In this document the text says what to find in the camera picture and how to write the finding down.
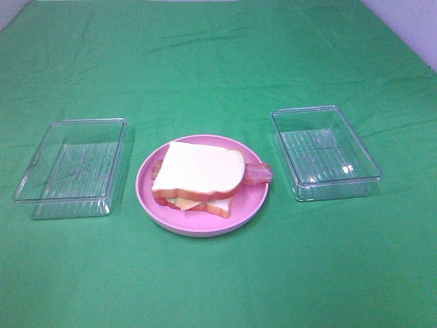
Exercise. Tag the bread slice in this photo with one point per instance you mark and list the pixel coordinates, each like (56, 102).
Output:
(222, 208)
(199, 172)

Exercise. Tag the bacon strip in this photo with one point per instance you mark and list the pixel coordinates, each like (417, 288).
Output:
(257, 173)
(156, 168)

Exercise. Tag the yellow cheese slice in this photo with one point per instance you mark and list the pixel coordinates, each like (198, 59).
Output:
(185, 204)

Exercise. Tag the pink round plate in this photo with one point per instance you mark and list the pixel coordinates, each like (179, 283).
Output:
(245, 204)

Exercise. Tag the right clear plastic tray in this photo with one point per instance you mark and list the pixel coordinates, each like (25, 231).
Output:
(323, 156)

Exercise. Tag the clear plastic tray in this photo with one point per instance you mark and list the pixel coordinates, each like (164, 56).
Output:
(323, 156)
(75, 169)

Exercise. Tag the left clear plastic tray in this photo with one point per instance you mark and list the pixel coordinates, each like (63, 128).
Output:
(75, 169)

